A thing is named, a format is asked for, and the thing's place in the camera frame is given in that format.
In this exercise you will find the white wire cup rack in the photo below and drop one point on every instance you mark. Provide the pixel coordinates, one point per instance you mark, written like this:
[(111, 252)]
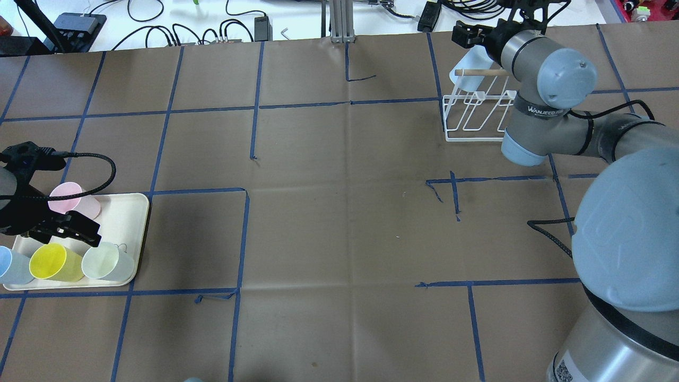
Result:
[(478, 116)]

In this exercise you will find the light blue cup rear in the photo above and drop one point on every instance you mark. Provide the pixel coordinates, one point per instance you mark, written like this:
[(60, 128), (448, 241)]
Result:
[(14, 267)]

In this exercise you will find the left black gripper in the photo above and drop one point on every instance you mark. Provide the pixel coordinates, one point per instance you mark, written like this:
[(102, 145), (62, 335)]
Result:
[(21, 211)]

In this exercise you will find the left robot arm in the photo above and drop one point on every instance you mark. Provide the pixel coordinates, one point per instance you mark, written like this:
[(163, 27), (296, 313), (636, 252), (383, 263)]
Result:
[(25, 211)]

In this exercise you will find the black power adapter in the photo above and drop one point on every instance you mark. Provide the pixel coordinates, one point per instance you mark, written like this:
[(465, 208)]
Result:
[(262, 29)]

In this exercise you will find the yellow plastic cup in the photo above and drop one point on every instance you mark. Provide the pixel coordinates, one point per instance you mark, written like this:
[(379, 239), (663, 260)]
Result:
[(56, 262)]

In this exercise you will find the light blue plastic cup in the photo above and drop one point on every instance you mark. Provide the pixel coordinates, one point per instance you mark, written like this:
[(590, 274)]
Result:
[(475, 59)]

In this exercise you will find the white plastic cup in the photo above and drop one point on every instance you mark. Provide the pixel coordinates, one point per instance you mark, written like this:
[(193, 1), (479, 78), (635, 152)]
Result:
[(108, 262)]

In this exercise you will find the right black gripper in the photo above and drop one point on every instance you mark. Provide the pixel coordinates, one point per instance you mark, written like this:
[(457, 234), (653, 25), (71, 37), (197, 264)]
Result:
[(494, 38)]

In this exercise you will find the pink plastic cup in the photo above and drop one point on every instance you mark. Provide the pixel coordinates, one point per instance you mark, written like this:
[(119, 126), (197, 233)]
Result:
[(88, 205)]

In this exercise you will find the aluminium frame post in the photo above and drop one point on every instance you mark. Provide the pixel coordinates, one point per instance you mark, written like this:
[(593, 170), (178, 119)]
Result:
[(341, 21)]

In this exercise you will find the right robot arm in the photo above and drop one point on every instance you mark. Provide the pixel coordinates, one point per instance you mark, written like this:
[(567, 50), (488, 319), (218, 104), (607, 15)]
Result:
[(624, 248)]

